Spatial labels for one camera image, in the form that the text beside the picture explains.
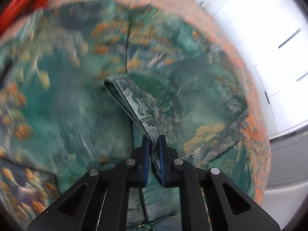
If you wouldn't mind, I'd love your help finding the orange patterned bedspread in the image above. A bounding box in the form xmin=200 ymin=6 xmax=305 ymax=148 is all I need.
xmin=0 ymin=0 xmax=273 ymax=231

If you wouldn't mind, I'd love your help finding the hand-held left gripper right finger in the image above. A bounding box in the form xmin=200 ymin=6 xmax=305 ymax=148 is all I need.
xmin=159 ymin=135 xmax=281 ymax=231

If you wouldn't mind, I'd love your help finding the white wardrobe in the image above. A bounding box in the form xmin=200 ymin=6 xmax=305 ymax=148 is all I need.
xmin=184 ymin=0 xmax=308 ymax=139

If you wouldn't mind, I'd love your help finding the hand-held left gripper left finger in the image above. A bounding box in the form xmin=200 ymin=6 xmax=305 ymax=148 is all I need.
xmin=27 ymin=135 xmax=151 ymax=231

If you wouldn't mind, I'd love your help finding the green printed garment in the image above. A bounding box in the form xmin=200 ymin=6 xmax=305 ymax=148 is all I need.
xmin=0 ymin=2 xmax=256 ymax=229

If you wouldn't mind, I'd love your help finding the red knit sweater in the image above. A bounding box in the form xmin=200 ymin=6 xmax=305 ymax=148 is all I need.
xmin=0 ymin=0 xmax=54 ymax=36

